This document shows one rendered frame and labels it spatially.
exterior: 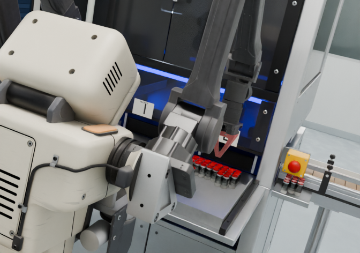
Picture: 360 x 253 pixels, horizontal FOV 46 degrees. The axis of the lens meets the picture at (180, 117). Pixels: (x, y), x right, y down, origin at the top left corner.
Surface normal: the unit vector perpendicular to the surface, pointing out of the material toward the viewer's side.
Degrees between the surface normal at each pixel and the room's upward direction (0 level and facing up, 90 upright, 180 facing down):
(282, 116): 90
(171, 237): 90
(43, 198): 82
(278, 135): 90
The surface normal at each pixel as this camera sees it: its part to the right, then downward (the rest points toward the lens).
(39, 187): -0.36, 0.06
